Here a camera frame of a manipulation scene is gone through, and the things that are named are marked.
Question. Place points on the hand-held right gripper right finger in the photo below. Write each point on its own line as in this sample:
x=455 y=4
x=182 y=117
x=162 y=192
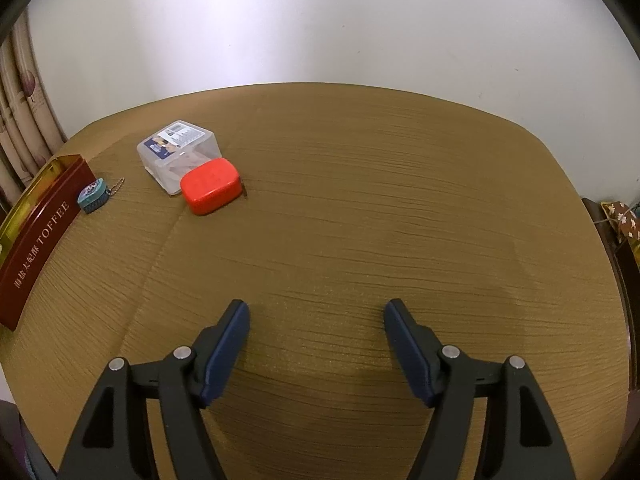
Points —
x=410 y=355

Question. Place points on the brown floral cushion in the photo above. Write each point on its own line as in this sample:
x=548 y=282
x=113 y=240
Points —
x=625 y=220

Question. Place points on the beige printed curtain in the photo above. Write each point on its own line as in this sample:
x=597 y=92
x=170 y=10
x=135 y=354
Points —
x=20 y=110

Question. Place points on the dark wooden chair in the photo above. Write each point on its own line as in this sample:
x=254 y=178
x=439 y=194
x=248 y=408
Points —
x=625 y=270

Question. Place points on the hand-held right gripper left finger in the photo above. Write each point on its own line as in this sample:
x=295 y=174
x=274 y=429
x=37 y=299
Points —
x=227 y=355

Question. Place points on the clear plastic box with label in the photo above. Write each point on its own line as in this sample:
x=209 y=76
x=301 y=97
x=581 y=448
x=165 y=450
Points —
x=170 y=150

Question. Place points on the red tin box gold interior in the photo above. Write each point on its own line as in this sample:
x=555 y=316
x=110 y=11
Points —
x=40 y=245

